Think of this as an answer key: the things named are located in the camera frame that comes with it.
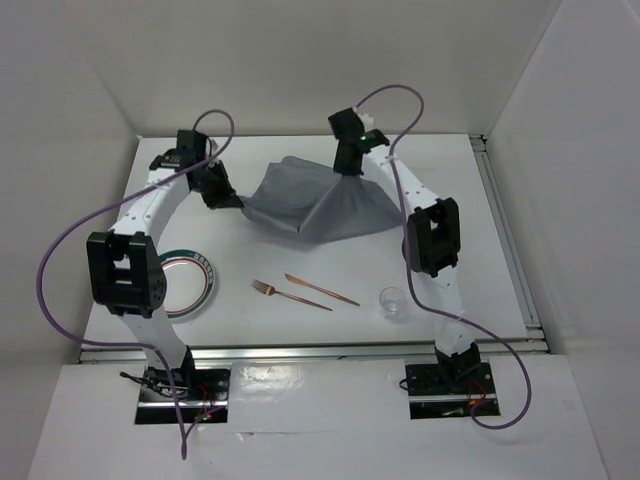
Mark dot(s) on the clear glass cup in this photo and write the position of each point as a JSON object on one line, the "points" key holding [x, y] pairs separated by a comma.
{"points": [[392, 303]]}

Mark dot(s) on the white plate green red rim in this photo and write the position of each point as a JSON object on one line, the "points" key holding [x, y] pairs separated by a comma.
{"points": [[191, 283]]}

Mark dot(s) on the copper fork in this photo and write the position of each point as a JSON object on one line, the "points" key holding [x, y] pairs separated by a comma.
{"points": [[269, 290]]}

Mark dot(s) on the copper knife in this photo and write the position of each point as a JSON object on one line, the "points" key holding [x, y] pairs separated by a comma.
{"points": [[335, 295]]}

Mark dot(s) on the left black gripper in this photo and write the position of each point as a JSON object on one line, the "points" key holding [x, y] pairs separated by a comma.
{"points": [[224, 196]]}

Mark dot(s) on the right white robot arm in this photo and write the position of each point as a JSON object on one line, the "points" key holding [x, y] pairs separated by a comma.
{"points": [[431, 235]]}

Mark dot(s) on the grey cloth placemat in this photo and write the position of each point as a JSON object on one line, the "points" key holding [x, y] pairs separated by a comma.
{"points": [[309, 202]]}

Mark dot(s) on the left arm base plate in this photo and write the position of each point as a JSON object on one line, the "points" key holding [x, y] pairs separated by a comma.
{"points": [[206, 400]]}

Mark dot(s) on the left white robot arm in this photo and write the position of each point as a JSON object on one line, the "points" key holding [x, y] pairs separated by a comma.
{"points": [[125, 269]]}

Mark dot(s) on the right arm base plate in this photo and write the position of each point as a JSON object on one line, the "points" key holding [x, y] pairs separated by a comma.
{"points": [[430, 396]]}

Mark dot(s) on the aluminium front rail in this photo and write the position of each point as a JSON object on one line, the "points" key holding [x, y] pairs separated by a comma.
{"points": [[290, 353]]}

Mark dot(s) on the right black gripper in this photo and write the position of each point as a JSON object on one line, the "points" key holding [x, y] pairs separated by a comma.
{"points": [[342, 167]]}

